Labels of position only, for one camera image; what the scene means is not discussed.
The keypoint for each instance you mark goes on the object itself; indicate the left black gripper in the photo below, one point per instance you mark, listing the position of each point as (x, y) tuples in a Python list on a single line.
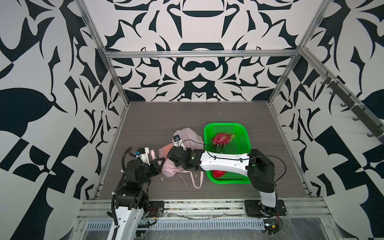
[(156, 168)]

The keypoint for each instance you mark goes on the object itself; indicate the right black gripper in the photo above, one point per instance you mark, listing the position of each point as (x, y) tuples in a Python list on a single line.
[(189, 150)]

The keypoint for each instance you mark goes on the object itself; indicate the pink plastic bag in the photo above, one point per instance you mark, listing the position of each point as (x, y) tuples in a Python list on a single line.
[(190, 140)]

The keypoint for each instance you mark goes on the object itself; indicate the red dragon fruit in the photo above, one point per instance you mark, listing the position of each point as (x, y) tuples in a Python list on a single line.
[(221, 139)]

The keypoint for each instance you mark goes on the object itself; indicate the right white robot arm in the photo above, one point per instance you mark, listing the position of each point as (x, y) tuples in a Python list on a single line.
[(257, 167)]

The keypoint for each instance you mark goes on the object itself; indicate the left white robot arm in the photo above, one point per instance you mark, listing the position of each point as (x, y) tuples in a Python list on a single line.
[(130, 204)]

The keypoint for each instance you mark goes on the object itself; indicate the round orange tangerine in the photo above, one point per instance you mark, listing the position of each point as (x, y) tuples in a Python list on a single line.
[(163, 152)]

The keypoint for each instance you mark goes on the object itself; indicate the green plastic basket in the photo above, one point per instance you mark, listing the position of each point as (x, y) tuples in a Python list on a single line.
[(240, 144)]

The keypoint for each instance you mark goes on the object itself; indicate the small circuit board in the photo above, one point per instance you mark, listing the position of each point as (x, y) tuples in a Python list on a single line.
[(272, 226)]

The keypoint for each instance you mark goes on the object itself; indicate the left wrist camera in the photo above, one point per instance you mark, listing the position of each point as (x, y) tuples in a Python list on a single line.
[(143, 155)]

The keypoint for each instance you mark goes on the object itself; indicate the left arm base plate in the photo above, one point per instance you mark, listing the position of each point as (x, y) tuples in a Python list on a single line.
[(155, 209)]

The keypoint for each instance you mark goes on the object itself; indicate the white slotted cable duct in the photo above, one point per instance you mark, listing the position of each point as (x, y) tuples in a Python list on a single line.
[(211, 224)]

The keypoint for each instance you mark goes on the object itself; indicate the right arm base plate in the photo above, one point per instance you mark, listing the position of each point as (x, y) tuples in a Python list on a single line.
[(255, 209)]

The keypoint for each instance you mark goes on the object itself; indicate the aluminium frame rail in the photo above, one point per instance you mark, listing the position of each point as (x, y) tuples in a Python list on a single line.
[(201, 54)]

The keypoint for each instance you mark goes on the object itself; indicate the black wall hook rack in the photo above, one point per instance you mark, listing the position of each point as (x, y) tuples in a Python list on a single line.
[(352, 103)]

